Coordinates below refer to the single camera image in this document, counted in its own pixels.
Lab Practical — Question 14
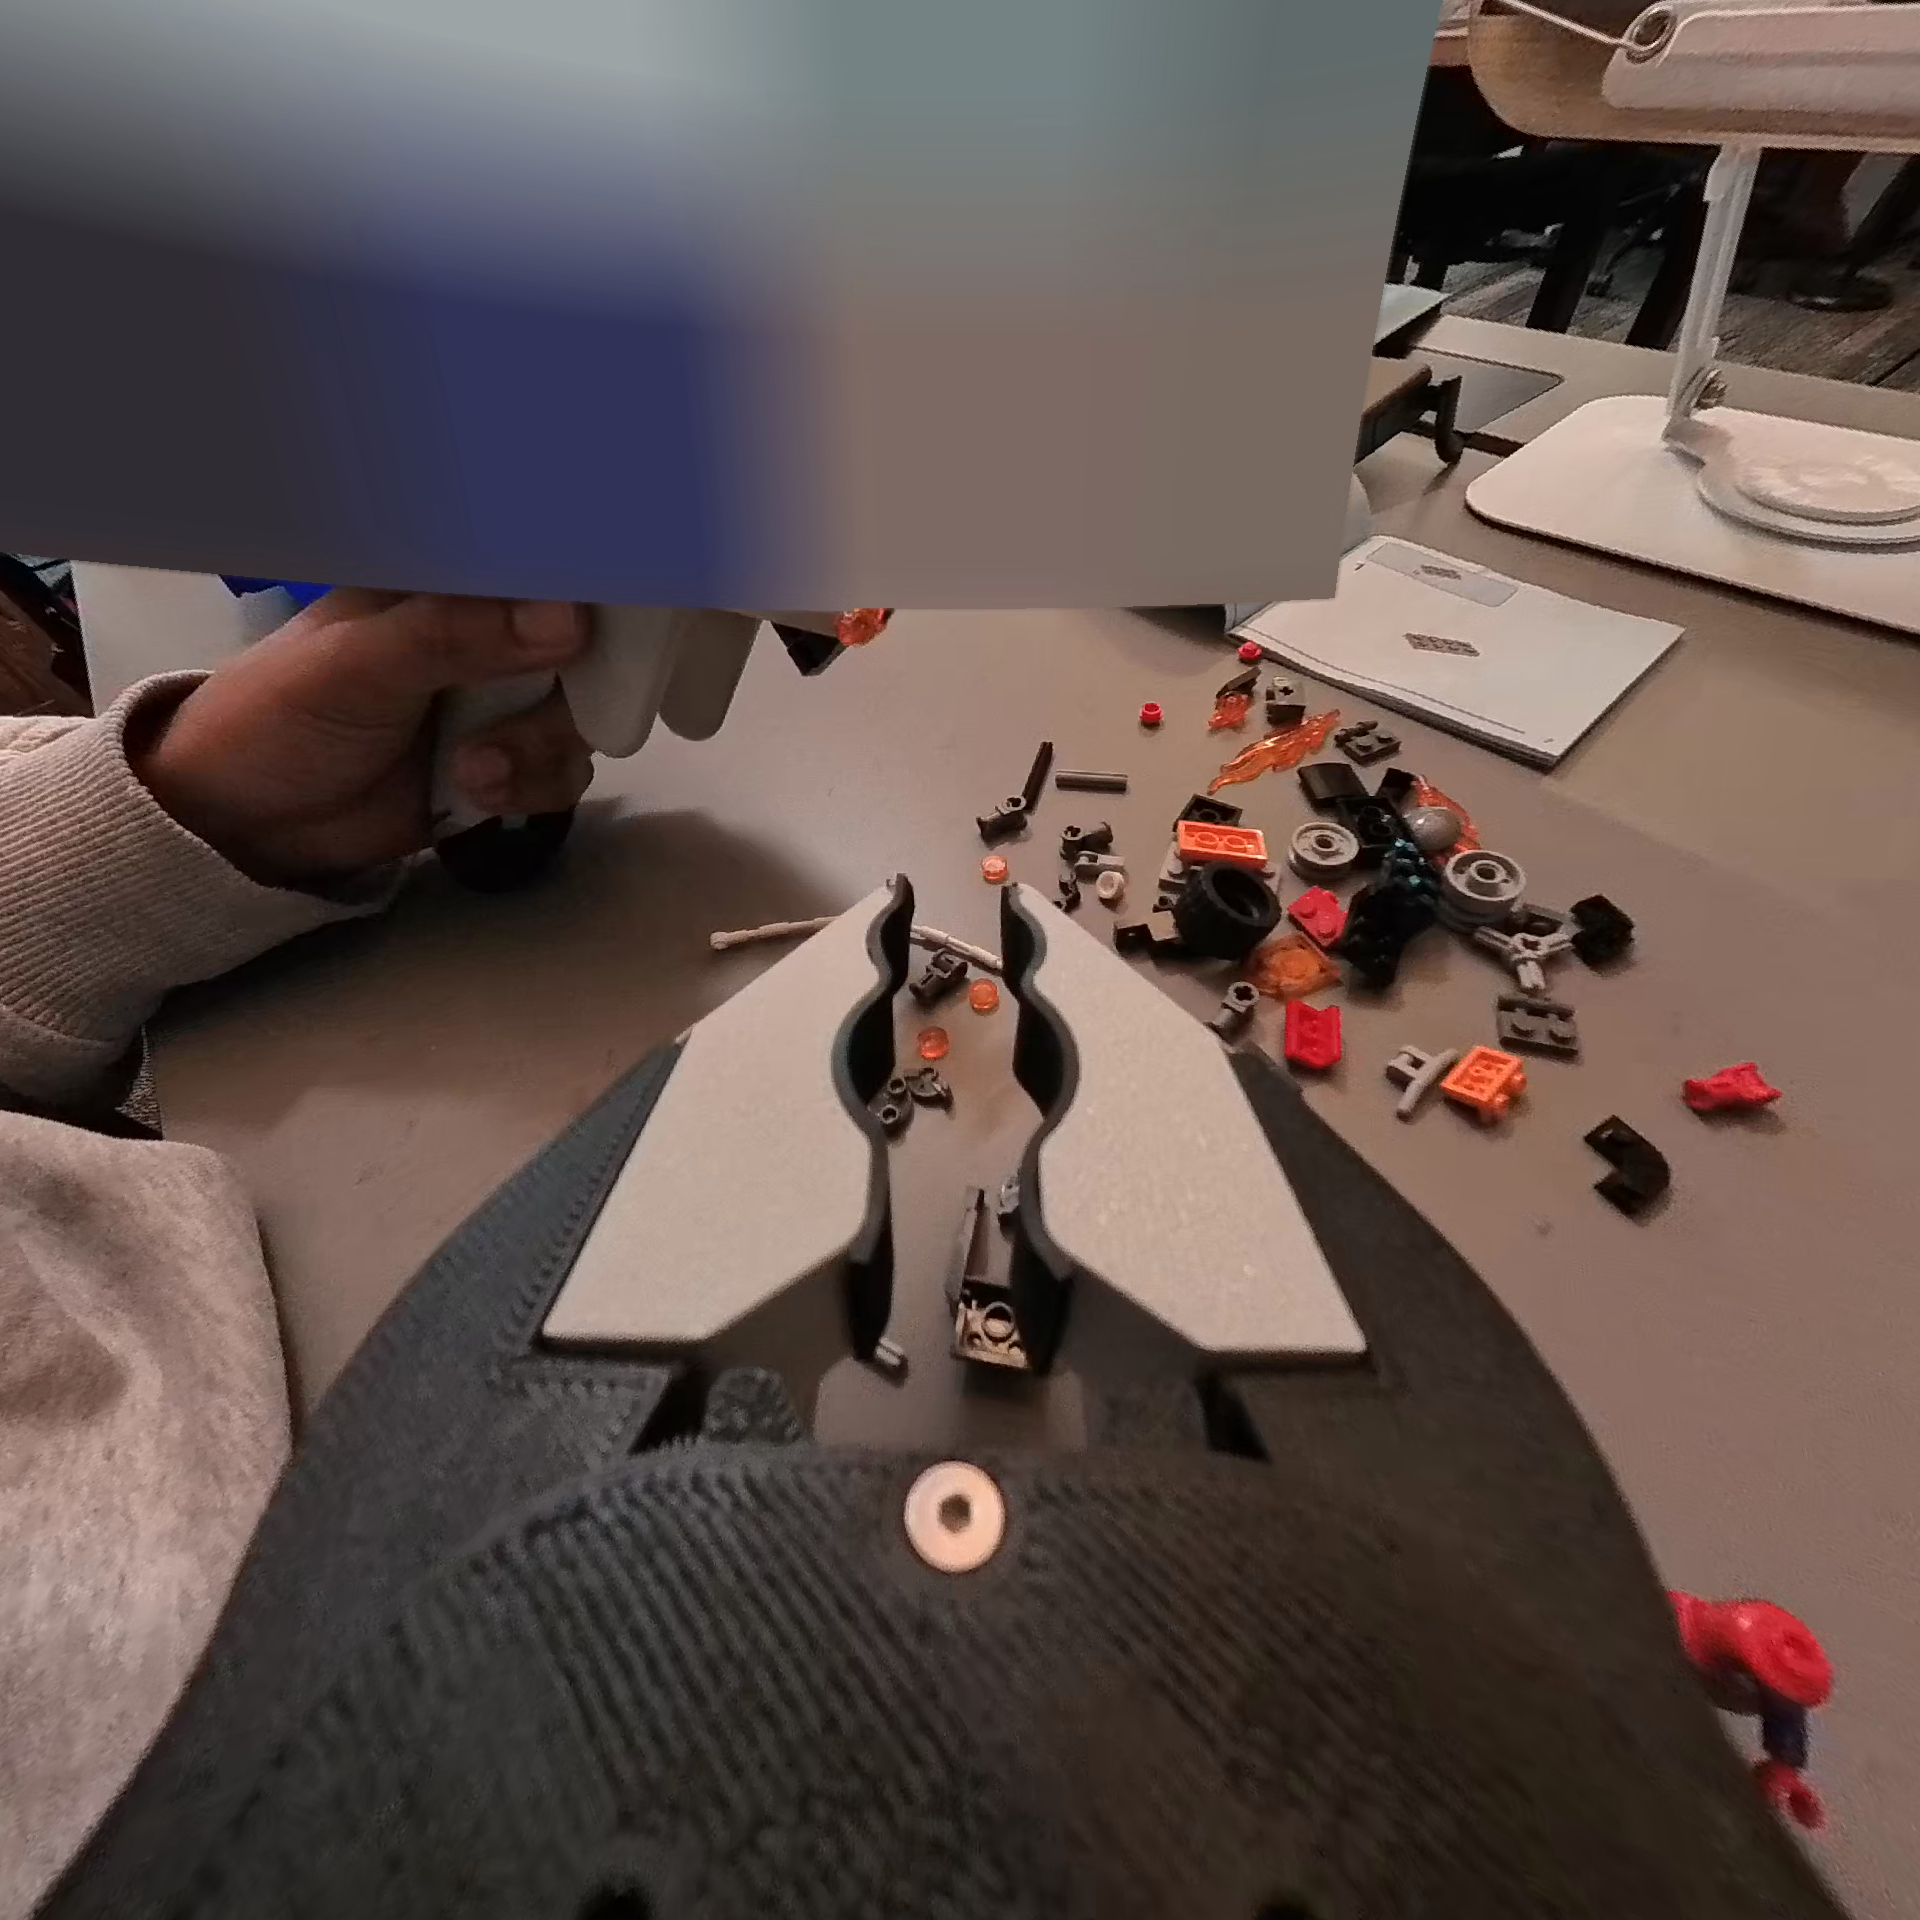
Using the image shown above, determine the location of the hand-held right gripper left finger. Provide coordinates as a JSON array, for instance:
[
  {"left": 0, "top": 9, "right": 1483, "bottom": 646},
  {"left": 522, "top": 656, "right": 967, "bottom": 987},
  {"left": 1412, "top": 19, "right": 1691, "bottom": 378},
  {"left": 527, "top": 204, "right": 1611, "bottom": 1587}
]
[{"left": 537, "top": 877, "right": 920, "bottom": 1365}]

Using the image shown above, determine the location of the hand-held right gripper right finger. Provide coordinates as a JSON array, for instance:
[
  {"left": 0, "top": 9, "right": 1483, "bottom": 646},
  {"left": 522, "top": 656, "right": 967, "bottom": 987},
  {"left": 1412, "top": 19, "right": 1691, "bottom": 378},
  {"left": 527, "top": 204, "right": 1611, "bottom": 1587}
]
[{"left": 997, "top": 879, "right": 1374, "bottom": 1379}]

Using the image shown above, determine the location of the flame head lego minifigure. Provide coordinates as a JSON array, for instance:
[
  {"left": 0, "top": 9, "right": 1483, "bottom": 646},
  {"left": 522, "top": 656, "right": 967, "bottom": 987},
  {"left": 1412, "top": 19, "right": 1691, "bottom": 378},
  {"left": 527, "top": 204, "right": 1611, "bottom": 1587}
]
[{"left": 769, "top": 607, "right": 898, "bottom": 681}]

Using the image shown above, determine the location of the person's left forearm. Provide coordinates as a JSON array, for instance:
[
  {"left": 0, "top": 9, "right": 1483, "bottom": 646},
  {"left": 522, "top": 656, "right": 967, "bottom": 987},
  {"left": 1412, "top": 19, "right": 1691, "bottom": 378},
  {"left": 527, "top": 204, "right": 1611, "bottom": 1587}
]
[{"left": 0, "top": 667, "right": 400, "bottom": 1116}]

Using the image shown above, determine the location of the pile of loose lego pieces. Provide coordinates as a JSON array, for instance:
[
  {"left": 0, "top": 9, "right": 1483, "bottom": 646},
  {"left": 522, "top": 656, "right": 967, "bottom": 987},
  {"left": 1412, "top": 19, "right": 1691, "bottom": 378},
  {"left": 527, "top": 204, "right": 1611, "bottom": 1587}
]
[{"left": 882, "top": 636, "right": 1789, "bottom": 1220}]

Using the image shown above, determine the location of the lego instruction booklet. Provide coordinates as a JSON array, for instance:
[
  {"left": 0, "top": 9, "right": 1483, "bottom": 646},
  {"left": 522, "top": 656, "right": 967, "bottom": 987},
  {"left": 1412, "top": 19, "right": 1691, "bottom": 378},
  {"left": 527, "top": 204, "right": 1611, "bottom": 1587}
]
[{"left": 1226, "top": 534, "right": 1689, "bottom": 772}]

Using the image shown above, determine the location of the red blue lego minifigure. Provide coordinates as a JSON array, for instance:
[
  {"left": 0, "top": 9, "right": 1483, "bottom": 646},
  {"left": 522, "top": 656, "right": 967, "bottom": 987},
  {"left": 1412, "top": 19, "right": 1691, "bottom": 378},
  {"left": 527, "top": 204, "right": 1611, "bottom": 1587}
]
[{"left": 1669, "top": 1591, "right": 1841, "bottom": 1836}]

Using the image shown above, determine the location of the person's left hand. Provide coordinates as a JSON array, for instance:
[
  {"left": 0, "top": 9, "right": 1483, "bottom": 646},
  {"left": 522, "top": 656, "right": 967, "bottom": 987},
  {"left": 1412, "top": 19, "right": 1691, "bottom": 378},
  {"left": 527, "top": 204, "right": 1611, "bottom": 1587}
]
[{"left": 132, "top": 588, "right": 600, "bottom": 890}]

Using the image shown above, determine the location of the person's grey sweater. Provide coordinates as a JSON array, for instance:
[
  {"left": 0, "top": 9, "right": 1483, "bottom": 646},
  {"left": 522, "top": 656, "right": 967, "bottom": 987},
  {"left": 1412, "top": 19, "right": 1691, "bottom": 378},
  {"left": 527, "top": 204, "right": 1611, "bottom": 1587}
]
[{"left": 0, "top": 1107, "right": 299, "bottom": 1920}]

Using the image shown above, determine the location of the white tablet stand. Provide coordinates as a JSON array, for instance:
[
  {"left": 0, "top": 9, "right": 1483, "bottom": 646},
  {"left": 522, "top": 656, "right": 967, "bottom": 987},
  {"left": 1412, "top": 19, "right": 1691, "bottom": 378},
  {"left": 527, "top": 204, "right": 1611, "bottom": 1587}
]
[{"left": 1462, "top": 0, "right": 1920, "bottom": 636}]

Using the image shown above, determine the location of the white flexible lego hose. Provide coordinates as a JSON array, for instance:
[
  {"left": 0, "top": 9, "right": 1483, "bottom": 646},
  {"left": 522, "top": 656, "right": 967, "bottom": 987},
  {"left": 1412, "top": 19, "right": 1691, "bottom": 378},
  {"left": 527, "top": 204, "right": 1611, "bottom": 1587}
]
[{"left": 712, "top": 912, "right": 1004, "bottom": 975}]

